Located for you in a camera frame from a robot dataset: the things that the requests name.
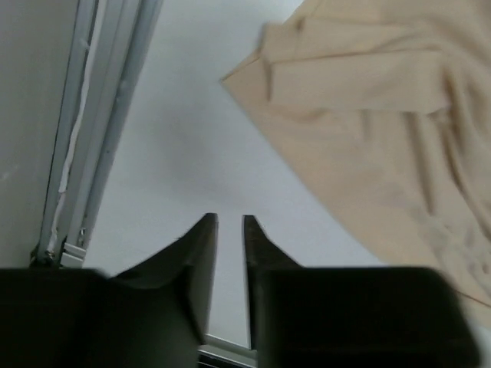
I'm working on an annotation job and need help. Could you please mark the aluminium rail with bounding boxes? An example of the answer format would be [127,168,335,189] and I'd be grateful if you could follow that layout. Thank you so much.
[198,335,257,368]
[31,0,162,268]

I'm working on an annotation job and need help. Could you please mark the beige trousers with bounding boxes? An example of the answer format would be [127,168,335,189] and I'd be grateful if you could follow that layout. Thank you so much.
[223,1,490,306]

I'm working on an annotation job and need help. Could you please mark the left aluminium rail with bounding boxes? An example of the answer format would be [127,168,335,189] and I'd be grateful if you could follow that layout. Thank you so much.
[31,0,162,268]

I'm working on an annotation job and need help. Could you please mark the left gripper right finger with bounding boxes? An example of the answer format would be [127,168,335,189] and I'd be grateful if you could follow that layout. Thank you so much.
[242,215,301,350]

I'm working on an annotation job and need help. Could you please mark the front aluminium rail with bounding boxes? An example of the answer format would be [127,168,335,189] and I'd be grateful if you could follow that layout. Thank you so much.
[198,335,257,368]

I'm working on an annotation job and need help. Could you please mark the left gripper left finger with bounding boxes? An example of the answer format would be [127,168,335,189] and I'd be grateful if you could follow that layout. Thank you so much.
[113,212,219,345]

